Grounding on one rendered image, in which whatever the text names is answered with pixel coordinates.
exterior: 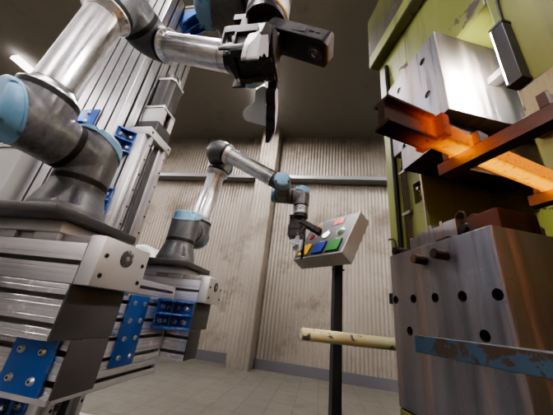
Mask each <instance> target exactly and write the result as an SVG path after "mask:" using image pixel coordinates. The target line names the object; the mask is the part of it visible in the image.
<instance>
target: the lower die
mask: <svg viewBox="0 0 553 415"><path fill-rule="evenodd" d="M464 223H465V220H462V219H457V218H454V219H452V220H449V221H440V222H439V226H438V227H436V228H433V229H432V228H431V225H430V226H429V229H428V230H425V231H422V232H420V233H418V236H417V237H414V238H411V239H410V246H411V249H415V248H419V247H421V246H424V245H428V244H432V243H434V242H436V241H437V240H438V239H441V238H443V237H445V236H456V235H461V234H462V233H459V231H458V226H459V225H461V224H464Z"/></svg>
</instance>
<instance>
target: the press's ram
mask: <svg viewBox="0 0 553 415"><path fill-rule="evenodd" d="M506 85H507V83H506V81H505V78H504V74H503V71H502V68H501V66H500V61H499V59H498V56H497V53H496V51H495V49H490V48H487V47H484V46H481V45H479V44H473V43H471V42H468V41H465V40H460V39H457V38H454V37H452V36H448V35H444V34H440V33H438V32H435V31H434V32H433V33H432V34H431V36H430V37H429V39H428V40H427V41H426V42H425V43H424V45H423V46H422V47H421V49H420V50H419V51H418V53H417V54H416V56H415V57H414V58H413V59H412V60H411V62H410V63H409V64H408V66H407V67H406V69H405V70H404V71H403V72H402V74H401V75H400V77H399V78H398V79H397V80H396V81H395V83H394V84H393V86H392V87H391V88H390V90H389V91H388V92H389V95H391V96H395V97H397V98H398V99H400V100H404V101H406V102H408V103H410V104H412V105H415V106H417V107H419V108H422V109H423V110H426V111H429V112H431V113H432V114H434V116H436V115H437V114H439V113H441V112H442V113H444V114H446V115H448V119H449V122H451V123H455V124H461V125H464V126H468V127H471V128H477V129H480V130H484V131H487V132H491V133H497V132H499V131H501V130H503V129H505V128H507V127H508V126H510V125H512V124H514V123H516V122H518V121H519V120H521V119H523V118H525V117H526V115H525V112H524V109H523V105H522V103H521V100H520V98H519V95H518V91H515V90H511V89H509V88H506ZM407 146H408V145H407V144H405V143H403V142H399V141H397V140H394V139H393V152H394V157H396V158H400V159H402V150H403V149H404V148H405V147H407Z"/></svg>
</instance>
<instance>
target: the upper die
mask: <svg viewBox="0 0 553 415"><path fill-rule="evenodd" d="M449 123H450V126H451V127H454V128H456V129H459V130H461V131H463V132H465V133H468V134H472V133H474V132H475V131H477V130H478V131H480V132H483V133H486V134H487V135H488V137H490V136H492V135H494V133H491V132H487V131H484V130H480V129H477V128H471V127H468V126H464V125H461V124H455V123H451V122H449ZM509 152H512V153H514V154H516V155H519V156H521V157H524V158H526V159H528V160H530V161H533V162H536V163H537V164H539V165H542V166H543V164H542V161H541V157H540V155H539V152H538V150H537V145H536V143H533V142H527V143H524V144H523V145H521V146H519V147H516V148H514V149H512V150H510V151H509ZM442 162H444V160H443V155H442V152H439V151H436V150H435V149H432V148H431V149H429V150H428V151H426V152H424V153H421V152H417V151H416V148H415V147H412V146H410V145H408V146H407V147H405V148H404V149H403V150H402V167H403V170H405V171H410V172H413V173H417V174H422V175H428V176H433V177H436V178H440V179H444V180H451V179H446V178H444V177H441V176H439V171H438V164H440V163H442ZM452 181H455V182H459V183H464V184H469V183H466V182H462V181H457V180H452ZM470 185H475V186H478V187H482V188H486V189H492V188H488V187H485V186H480V185H476V184H470Z"/></svg>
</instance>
